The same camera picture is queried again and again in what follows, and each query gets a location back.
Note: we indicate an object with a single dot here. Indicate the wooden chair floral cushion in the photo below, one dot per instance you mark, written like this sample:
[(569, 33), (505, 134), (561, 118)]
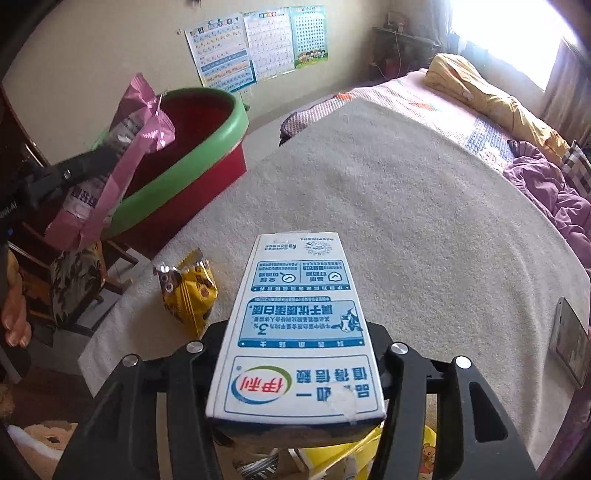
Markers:
[(60, 287)]

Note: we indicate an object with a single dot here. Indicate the red bin with green rim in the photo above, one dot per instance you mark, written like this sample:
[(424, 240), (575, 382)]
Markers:
[(172, 185)]

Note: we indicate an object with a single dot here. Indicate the bed with patterned sheet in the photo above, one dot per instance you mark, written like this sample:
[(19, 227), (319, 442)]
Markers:
[(409, 95)]

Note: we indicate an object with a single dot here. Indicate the person left hand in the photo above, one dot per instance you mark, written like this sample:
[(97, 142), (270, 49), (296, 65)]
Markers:
[(18, 331)]

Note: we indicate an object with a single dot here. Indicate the middle white wall poster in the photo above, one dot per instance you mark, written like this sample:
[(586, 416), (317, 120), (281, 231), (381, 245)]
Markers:
[(270, 42)]

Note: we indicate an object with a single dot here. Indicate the purple quilt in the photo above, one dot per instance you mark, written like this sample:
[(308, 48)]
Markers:
[(543, 183)]

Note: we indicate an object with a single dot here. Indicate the window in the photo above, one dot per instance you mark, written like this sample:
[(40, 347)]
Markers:
[(525, 34)]

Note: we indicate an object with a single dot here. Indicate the left alphabet wall poster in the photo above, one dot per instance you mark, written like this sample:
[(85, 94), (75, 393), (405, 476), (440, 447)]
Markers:
[(221, 55)]

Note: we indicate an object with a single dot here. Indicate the white milk carton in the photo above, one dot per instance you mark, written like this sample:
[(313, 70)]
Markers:
[(297, 350)]

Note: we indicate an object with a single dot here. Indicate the red bucket under table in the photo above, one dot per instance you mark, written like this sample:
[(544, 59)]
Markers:
[(393, 69)]

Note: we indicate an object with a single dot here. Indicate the yellow quilt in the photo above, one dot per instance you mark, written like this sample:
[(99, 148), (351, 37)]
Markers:
[(455, 76)]

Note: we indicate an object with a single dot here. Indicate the plaid pillow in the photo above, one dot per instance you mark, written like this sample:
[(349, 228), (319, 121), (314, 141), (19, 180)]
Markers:
[(576, 169)]

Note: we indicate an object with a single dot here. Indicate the pink printed snack bag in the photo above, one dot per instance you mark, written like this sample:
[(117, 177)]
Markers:
[(139, 127)]

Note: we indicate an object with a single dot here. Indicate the right number wall poster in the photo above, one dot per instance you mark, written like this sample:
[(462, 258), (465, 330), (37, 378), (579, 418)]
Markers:
[(310, 37)]

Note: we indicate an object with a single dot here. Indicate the dark side table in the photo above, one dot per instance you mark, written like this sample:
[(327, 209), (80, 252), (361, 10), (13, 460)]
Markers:
[(414, 52)]

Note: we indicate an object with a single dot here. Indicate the yellow juice carton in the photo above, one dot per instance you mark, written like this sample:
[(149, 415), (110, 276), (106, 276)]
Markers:
[(344, 461)]

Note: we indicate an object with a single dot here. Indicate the right pink curtain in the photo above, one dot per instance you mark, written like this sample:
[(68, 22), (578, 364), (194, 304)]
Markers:
[(566, 105)]

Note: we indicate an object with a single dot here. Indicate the small yellow snack packet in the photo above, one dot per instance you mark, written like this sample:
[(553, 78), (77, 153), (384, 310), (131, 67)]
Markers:
[(188, 291)]

